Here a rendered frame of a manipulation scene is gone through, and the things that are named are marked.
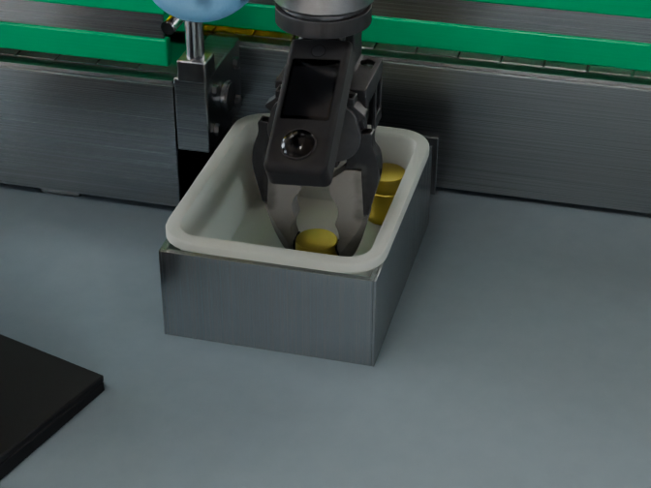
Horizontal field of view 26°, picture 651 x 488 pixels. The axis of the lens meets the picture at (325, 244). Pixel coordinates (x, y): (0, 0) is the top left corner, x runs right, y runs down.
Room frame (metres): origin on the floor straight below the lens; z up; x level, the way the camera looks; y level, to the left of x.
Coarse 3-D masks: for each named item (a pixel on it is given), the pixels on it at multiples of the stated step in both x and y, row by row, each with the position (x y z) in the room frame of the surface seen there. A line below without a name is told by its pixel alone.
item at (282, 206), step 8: (272, 184) 0.95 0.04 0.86; (280, 184) 0.95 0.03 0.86; (272, 192) 0.95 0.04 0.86; (280, 192) 0.95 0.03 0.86; (288, 192) 0.95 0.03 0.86; (296, 192) 0.95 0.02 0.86; (272, 200) 0.95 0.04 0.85; (280, 200) 0.95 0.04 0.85; (288, 200) 0.95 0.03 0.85; (296, 200) 0.96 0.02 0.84; (272, 208) 0.95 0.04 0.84; (280, 208) 0.95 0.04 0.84; (288, 208) 0.95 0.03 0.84; (296, 208) 0.96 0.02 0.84; (272, 216) 0.95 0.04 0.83; (280, 216) 0.95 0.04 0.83; (288, 216) 0.95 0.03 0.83; (296, 216) 0.96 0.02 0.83; (272, 224) 0.96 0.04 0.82; (280, 224) 0.95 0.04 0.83; (288, 224) 0.95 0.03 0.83; (280, 232) 0.95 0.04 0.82; (288, 232) 0.95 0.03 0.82; (296, 232) 0.96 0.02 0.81; (280, 240) 0.96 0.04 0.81; (288, 240) 0.95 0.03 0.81; (288, 248) 0.95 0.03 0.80
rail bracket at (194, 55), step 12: (168, 24) 1.04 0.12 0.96; (180, 24) 1.05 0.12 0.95; (192, 24) 1.09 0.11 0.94; (192, 36) 1.09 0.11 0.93; (192, 48) 1.09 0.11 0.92; (180, 60) 1.09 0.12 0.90; (192, 60) 1.09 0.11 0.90; (204, 60) 1.09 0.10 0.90; (180, 72) 1.09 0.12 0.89; (192, 72) 1.08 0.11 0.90; (204, 72) 1.08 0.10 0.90
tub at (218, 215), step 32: (256, 128) 1.10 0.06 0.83; (384, 128) 1.09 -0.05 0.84; (224, 160) 1.03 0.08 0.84; (384, 160) 1.08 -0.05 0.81; (416, 160) 1.03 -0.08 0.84; (192, 192) 0.97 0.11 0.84; (224, 192) 1.02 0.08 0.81; (256, 192) 1.09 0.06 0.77; (320, 192) 1.09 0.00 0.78; (192, 224) 0.95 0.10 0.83; (224, 224) 1.01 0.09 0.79; (256, 224) 1.04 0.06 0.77; (320, 224) 1.04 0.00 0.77; (384, 224) 0.93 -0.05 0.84; (224, 256) 0.89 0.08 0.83; (256, 256) 0.89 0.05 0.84; (288, 256) 0.88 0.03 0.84; (320, 256) 0.88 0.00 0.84; (384, 256) 0.89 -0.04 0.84
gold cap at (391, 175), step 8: (384, 168) 1.06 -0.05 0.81; (392, 168) 1.06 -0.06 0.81; (400, 168) 1.06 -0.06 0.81; (384, 176) 1.05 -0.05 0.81; (392, 176) 1.05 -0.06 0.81; (400, 176) 1.05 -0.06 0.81; (384, 184) 1.04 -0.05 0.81; (392, 184) 1.04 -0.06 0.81; (376, 192) 1.04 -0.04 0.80; (384, 192) 1.04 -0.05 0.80; (392, 192) 1.04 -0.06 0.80; (376, 200) 1.04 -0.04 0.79; (384, 200) 1.04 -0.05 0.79; (376, 208) 1.04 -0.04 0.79; (384, 208) 1.04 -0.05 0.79; (376, 216) 1.04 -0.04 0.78; (384, 216) 1.04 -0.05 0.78; (376, 224) 1.04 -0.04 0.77
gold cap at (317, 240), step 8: (304, 232) 0.96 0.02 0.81; (312, 232) 0.96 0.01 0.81; (320, 232) 0.96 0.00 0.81; (328, 232) 0.96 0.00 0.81; (296, 240) 0.95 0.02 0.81; (304, 240) 0.94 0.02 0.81; (312, 240) 0.94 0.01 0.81; (320, 240) 0.94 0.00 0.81; (328, 240) 0.94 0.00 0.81; (336, 240) 0.95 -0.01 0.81; (296, 248) 0.94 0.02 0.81; (304, 248) 0.93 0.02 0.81; (312, 248) 0.93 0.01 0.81; (320, 248) 0.93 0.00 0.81; (328, 248) 0.93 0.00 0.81
